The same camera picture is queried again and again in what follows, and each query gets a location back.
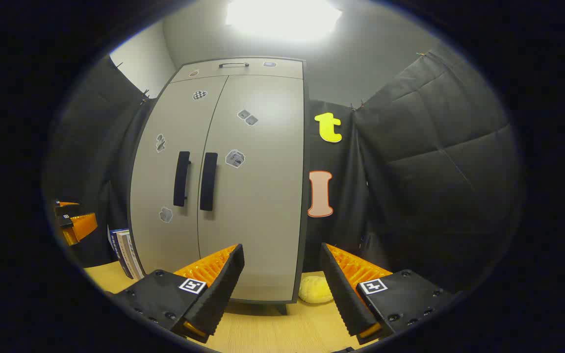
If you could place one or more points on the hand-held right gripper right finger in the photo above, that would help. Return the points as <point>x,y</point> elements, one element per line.
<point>344,294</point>

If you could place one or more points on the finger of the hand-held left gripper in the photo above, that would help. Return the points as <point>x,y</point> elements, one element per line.
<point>69,209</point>
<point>84,225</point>

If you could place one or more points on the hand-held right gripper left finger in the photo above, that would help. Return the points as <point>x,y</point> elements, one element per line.
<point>223,289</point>

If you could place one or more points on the grey shoe cabinet door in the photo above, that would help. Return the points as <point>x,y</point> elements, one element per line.
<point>263,206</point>
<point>165,181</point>

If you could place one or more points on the grey double-door shoe cabinet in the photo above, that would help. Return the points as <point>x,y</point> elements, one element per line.
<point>243,72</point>

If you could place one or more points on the yellow sponge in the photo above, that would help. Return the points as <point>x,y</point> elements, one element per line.
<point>314,290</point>

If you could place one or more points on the blue white books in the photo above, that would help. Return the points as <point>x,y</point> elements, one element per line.
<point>125,252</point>

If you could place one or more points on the black backdrop cloth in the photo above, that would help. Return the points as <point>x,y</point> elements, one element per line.
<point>434,171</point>

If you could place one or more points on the ceiling light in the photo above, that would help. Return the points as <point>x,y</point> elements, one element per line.
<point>282,17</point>

